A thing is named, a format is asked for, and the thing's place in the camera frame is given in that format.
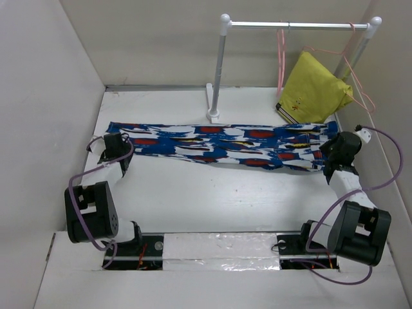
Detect blue white red patterned trousers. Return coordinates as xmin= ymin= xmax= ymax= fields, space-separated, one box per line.
xmin=107 ymin=121 xmax=339 ymax=172

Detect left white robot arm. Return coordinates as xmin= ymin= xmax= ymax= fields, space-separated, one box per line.
xmin=64 ymin=133 xmax=134 ymax=243

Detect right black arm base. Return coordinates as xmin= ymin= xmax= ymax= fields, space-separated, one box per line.
xmin=271 ymin=223 xmax=339 ymax=270

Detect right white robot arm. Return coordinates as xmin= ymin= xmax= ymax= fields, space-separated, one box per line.
xmin=297 ymin=126 xmax=391 ymax=267

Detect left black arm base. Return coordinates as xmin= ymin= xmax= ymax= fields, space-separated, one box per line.
xmin=105 ymin=233 xmax=164 ymax=271

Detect yellow folded garment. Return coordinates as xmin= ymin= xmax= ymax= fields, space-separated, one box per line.
xmin=276 ymin=51 xmax=353 ymax=124

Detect white metal clothes rack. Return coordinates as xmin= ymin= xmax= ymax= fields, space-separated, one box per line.
xmin=206 ymin=14 xmax=369 ymax=124

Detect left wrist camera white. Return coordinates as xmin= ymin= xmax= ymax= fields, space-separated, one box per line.
xmin=86 ymin=136 xmax=106 ymax=156

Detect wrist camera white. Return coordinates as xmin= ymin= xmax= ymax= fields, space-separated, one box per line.
xmin=354 ymin=125 xmax=372 ymax=144
xmin=86 ymin=136 xmax=106 ymax=156

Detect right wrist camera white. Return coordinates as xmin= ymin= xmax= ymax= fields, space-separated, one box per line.
xmin=354 ymin=125 xmax=372 ymax=144

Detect pink wire hanger right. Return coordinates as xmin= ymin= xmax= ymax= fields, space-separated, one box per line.
xmin=302 ymin=16 xmax=382 ymax=113

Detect pink wire hanger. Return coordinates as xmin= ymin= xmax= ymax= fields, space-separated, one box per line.
xmin=276 ymin=26 xmax=290 ymax=98
xmin=302 ymin=16 xmax=382 ymax=113

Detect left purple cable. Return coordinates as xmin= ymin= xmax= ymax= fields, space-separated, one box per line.
xmin=68 ymin=131 xmax=135 ymax=270

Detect pink wire hanger left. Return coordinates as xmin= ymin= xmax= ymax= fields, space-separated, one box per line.
xmin=276 ymin=26 xmax=290 ymax=98

